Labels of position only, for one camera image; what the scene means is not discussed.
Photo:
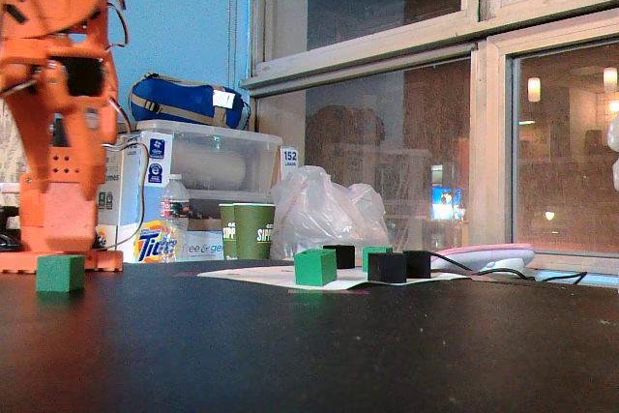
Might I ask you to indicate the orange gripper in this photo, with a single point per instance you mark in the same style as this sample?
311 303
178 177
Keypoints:
62 168

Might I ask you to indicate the green cube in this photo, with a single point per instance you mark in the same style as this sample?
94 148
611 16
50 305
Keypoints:
314 268
60 274
374 252

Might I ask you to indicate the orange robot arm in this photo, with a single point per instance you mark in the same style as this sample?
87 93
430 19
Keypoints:
48 2

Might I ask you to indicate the white paper grid sheet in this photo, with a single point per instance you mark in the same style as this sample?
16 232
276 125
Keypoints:
251 275

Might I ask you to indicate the black cube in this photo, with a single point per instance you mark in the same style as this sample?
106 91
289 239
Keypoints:
343 256
420 264
387 268

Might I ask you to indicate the white Tide detergent box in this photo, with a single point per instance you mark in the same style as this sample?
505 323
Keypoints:
155 244

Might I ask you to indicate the clear plastic water bottle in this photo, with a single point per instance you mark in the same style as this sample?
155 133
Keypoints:
174 205

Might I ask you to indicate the clear plastic storage bin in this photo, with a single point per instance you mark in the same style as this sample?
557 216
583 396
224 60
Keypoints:
217 161

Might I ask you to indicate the green paper cup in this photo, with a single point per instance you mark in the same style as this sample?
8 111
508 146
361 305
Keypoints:
227 231
254 231

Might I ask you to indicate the blue sleeping bag roll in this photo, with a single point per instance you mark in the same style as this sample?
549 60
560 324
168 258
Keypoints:
184 98

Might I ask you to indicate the white 152 loads label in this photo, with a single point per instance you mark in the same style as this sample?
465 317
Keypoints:
289 161

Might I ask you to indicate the translucent white plastic bag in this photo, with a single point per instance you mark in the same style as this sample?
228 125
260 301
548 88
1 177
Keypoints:
319 210

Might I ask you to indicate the red tape piece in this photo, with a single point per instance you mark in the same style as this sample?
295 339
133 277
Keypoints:
360 290

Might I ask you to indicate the pink white flat device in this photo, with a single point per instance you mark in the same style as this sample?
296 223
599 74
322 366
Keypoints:
483 256

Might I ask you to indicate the white plastic object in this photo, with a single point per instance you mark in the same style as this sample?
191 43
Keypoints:
614 142

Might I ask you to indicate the white window frame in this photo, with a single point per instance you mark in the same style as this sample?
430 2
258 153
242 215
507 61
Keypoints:
488 142

